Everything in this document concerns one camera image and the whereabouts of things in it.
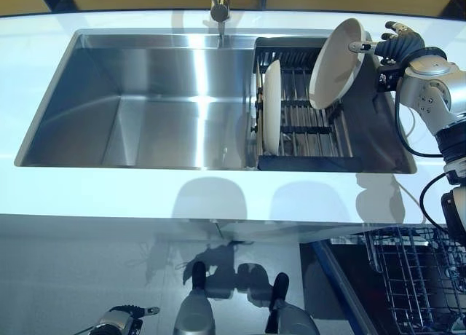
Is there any cream round plate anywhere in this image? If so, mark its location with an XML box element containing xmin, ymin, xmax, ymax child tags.
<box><xmin>309</xmin><ymin>17</ymin><xmax>367</xmax><ymax>111</ymax></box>
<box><xmin>262</xmin><ymin>59</ymin><xmax>283</xmax><ymax>156</ymax></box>

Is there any robot leg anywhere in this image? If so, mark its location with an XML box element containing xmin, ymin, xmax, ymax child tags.
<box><xmin>173</xmin><ymin>261</ymin><xmax>215</xmax><ymax>335</ymax></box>
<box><xmin>264</xmin><ymin>272</ymin><xmax>320</xmax><ymax>335</ymax></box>

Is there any right robot leg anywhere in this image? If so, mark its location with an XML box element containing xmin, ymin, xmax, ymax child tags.
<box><xmin>264</xmin><ymin>272</ymin><xmax>320</xmax><ymax>335</ymax></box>

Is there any left robot leg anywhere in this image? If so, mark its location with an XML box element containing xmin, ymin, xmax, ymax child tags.
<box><xmin>173</xmin><ymin>261</ymin><xmax>215</xmax><ymax>335</ymax></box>

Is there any white glossy cabinet door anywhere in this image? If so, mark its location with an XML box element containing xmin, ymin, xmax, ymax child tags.
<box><xmin>218</xmin><ymin>220</ymin><xmax>303</xmax><ymax>277</ymax></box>
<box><xmin>0</xmin><ymin>213</ymin><xmax>223</xmax><ymax>277</ymax></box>

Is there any wire dishwasher rack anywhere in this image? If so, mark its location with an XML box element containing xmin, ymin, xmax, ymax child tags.
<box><xmin>366</xmin><ymin>224</ymin><xmax>466</xmax><ymax>335</ymax></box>

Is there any stainless steel sink basin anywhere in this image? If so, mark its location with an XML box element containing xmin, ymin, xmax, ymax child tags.
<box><xmin>14</xmin><ymin>28</ymin><xmax>418</xmax><ymax>176</ymax></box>

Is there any black dish drying rack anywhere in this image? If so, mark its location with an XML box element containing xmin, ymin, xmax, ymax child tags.
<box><xmin>250</xmin><ymin>36</ymin><xmax>366</xmax><ymax>170</ymax></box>

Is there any chrome gooseneck kitchen faucet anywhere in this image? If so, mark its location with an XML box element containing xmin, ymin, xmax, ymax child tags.
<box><xmin>209</xmin><ymin>0</ymin><xmax>232</xmax><ymax>50</ymax></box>

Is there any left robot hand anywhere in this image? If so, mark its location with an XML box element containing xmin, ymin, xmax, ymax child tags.
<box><xmin>111</xmin><ymin>304</ymin><xmax>160</xmax><ymax>332</ymax></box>

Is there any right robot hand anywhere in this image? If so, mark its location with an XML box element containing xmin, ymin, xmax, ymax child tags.
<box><xmin>349</xmin><ymin>20</ymin><xmax>426</xmax><ymax>65</ymax></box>

